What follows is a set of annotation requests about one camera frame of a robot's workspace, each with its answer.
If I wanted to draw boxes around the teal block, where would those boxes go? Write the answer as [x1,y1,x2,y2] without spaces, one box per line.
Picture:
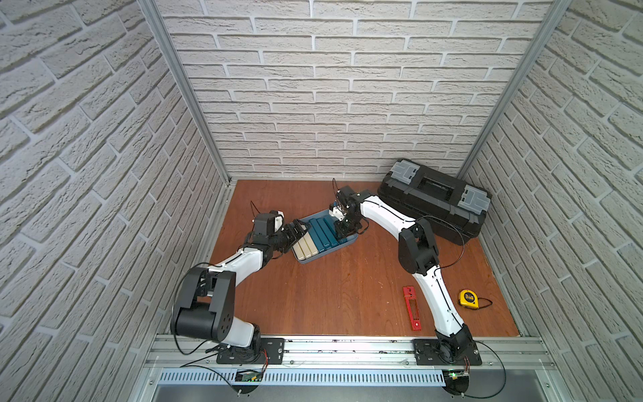
[315,219,338,249]
[323,216,339,248]
[308,220,327,253]
[328,215,348,244]

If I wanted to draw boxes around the beige block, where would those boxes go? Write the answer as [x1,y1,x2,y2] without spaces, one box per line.
[298,233,317,259]
[292,241,306,261]
[303,232,319,258]

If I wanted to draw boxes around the blue plastic tray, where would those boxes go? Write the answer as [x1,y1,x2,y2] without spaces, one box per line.
[292,210,358,264]

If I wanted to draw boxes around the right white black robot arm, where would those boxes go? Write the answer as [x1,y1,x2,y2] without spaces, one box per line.
[329,186,476,364]

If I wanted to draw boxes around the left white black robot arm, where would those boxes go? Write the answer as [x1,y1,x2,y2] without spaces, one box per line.
[170,210,308,356]

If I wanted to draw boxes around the red pruning pliers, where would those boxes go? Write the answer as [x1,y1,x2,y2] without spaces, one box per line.
[403,286,422,331]

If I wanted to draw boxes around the black plastic toolbox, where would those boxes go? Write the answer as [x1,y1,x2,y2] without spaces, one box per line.
[378,158,492,246]

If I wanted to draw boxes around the yellow tape measure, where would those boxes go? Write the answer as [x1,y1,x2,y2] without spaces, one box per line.
[459,290,480,310]

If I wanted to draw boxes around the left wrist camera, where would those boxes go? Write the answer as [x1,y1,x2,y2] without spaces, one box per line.
[270,210,284,233]

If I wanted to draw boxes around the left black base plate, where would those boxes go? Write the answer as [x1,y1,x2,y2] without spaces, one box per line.
[216,337,286,365]

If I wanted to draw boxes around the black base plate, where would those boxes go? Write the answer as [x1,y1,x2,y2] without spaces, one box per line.
[216,337,286,365]
[411,338,482,366]

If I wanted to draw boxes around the aluminium rail frame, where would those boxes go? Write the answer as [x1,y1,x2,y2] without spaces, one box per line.
[129,335,571,401]

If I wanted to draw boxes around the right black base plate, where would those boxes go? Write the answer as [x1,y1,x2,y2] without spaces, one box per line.
[411,338,482,366]

